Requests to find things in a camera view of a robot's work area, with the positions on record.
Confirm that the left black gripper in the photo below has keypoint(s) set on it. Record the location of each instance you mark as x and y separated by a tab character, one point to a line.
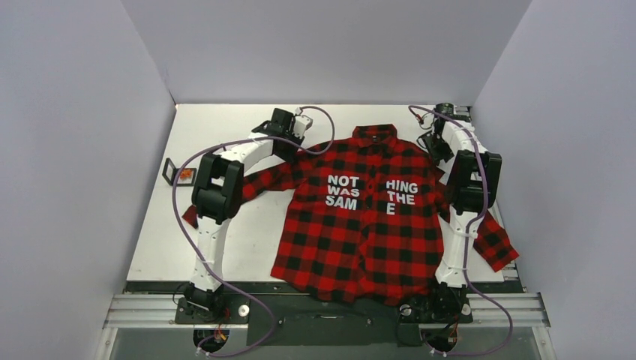
287	157

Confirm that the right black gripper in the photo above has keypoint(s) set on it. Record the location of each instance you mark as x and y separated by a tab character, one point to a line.
436	148

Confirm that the red black plaid shirt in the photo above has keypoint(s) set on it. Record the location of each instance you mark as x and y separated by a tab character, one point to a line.
364	219

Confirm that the orange gold brooch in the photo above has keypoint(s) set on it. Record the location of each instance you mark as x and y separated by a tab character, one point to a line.
186	174

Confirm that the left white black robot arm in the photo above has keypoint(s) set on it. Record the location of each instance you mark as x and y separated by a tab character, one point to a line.
217	197

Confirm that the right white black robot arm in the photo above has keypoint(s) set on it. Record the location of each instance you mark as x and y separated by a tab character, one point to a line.
449	297

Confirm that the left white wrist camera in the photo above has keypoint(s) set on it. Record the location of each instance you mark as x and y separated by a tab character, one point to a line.
302	124

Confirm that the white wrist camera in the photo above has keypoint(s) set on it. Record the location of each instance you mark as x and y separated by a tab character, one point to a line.
426	121
302	124

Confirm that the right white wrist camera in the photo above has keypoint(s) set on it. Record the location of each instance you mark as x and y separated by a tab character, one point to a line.
426	121

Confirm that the black frame stand left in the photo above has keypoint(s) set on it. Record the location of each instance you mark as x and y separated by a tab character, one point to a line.
170	174

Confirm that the aluminium front rail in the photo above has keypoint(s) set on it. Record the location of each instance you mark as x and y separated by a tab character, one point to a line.
137	311

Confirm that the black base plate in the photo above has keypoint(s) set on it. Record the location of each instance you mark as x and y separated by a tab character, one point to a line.
277	315

